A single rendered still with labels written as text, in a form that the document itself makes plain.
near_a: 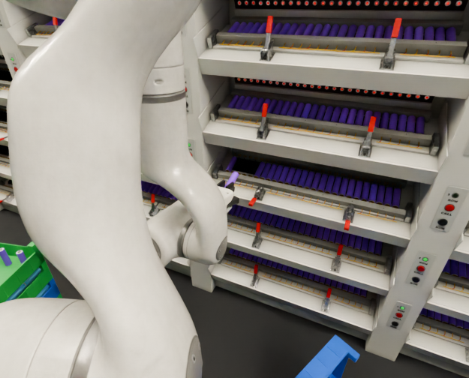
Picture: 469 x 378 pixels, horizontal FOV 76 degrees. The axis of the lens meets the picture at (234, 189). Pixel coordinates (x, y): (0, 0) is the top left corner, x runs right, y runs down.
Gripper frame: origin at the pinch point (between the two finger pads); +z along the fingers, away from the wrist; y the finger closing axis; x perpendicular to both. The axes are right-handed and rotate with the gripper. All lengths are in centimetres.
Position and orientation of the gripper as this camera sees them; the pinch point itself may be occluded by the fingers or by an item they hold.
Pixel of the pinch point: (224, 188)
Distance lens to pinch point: 78.6
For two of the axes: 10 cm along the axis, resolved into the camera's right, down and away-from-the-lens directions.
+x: -0.7, 9.1, 4.0
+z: 4.0, -3.4, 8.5
